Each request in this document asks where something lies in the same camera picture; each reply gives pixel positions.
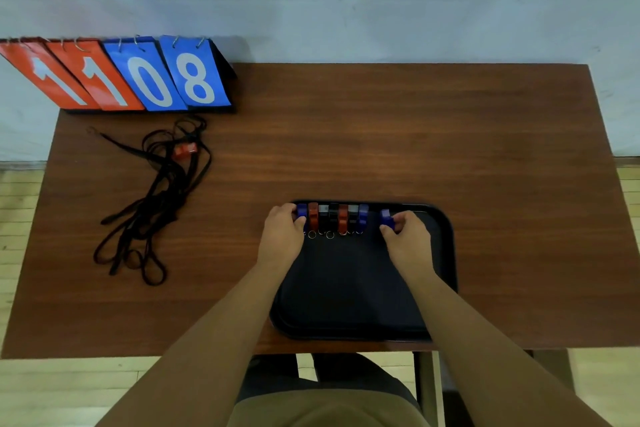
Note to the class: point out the red and blue flip scoreboard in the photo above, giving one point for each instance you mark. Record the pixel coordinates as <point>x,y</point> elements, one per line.
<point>150,76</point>

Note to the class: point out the grey table leg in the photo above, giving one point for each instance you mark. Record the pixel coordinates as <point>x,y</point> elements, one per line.
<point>429,389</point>

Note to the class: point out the person's right hand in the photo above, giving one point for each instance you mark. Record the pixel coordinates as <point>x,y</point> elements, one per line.
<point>412,246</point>

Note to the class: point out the person's left forearm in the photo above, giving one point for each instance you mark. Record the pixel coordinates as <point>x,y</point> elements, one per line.
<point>215,341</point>

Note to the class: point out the blue plastic whistle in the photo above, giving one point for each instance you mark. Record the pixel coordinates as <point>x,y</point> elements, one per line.
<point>386,219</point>
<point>302,211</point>

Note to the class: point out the person's left hand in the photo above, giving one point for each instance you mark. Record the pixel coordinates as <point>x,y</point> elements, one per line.
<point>280,241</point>

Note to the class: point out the person's dark trousers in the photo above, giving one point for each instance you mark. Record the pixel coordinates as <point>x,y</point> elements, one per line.
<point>325,371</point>

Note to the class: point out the person's right thumb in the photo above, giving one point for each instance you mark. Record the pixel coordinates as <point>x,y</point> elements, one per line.
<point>387,233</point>

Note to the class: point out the person's left thumb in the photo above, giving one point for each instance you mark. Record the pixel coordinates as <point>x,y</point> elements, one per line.
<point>300,226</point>

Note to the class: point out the row of mixed colour whistles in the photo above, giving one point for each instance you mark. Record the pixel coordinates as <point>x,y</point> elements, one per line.
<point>342,219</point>

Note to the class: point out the black plastic tray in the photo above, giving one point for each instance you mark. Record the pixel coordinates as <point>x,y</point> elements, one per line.
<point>350,286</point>

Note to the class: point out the red whistle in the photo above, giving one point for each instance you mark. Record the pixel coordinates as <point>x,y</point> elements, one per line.
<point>184,150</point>

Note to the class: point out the person's right forearm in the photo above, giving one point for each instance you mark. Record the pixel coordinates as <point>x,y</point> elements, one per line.
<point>480,351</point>

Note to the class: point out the person's olive shirt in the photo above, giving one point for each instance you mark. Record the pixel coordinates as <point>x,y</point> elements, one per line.
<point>325,409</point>

